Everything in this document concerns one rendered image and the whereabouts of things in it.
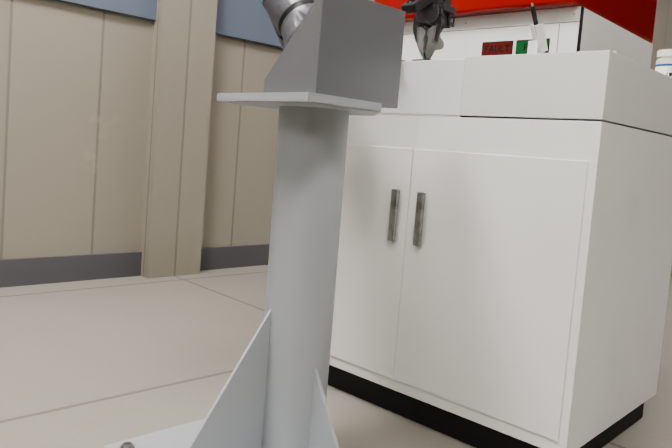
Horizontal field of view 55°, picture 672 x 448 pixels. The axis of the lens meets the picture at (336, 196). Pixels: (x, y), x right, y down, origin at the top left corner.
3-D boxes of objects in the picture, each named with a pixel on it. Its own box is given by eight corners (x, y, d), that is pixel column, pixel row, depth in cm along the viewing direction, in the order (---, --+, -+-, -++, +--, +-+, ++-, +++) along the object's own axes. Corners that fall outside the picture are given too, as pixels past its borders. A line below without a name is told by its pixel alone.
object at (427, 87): (326, 114, 204) (329, 69, 203) (479, 118, 167) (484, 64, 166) (304, 111, 197) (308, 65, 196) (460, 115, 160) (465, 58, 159)
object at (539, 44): (533, 74, 182) (537, 26, 181) (546, 74, 179) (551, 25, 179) (522, 71, 178) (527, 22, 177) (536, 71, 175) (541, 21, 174)
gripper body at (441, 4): (454, 29, 174) (459, -16, 173) (436, 23, 168) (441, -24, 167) (431, 31, 179) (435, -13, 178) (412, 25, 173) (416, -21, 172)
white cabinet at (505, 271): (392, 337, 253) (410, 127, 247) (653, 421, 188) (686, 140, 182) (268, 369, 206) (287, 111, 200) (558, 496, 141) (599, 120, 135)
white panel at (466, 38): (375, 125, 262) (383, 25, 260) (570, 134, 207) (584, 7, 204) (370, 124, 260) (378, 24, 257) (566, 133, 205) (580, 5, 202)
